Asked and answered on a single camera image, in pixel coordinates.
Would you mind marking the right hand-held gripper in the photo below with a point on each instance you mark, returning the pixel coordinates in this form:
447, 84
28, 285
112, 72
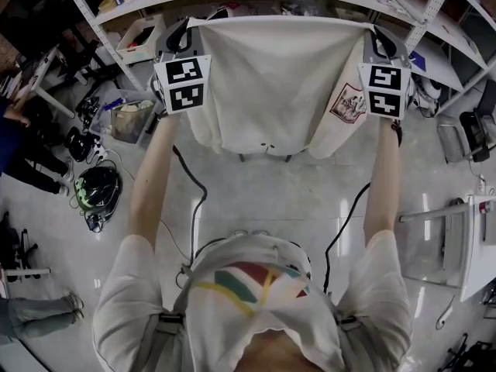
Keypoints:
385, 91

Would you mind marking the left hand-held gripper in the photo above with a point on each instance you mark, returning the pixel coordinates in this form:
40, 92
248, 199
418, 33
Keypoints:
186, 87

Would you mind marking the person's left forearm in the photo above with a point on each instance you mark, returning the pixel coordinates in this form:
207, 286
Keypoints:
153, 176

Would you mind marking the person's right forearm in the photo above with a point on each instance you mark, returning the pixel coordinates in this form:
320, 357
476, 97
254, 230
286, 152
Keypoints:
381, 184

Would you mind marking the white helmet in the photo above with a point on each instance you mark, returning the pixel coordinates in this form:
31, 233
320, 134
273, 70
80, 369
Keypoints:
428, 89

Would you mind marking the blue paper sheet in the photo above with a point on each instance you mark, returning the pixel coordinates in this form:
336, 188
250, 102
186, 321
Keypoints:
417, 60

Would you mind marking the clear plastic storage bin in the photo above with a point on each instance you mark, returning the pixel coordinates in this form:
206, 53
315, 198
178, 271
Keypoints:
128, 120

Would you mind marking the grey mesh waste bin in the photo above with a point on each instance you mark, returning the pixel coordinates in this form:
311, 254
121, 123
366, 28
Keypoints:
453, 140

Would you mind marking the white power strip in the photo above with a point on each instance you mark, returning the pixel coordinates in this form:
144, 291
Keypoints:
101, 153

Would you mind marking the black headset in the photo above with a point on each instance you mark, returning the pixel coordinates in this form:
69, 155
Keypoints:
79, 143

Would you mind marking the black helmet green trim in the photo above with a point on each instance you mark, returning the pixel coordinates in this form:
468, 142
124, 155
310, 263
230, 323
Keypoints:
98, 190

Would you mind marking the person's left white shoe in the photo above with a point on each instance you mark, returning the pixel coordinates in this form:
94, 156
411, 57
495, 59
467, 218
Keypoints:
240, 233

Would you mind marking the person's white shoe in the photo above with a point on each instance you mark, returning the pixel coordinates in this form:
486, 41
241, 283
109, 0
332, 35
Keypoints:
240, 233
260, 232

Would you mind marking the person's right white shoe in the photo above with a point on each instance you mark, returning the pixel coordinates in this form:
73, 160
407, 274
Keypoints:
260, 232

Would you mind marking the white table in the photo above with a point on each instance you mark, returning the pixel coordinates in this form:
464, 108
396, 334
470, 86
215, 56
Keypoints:
476, 246

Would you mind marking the person's white printed t-shirt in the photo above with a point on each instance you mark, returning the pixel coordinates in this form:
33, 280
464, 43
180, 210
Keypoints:
248, 316

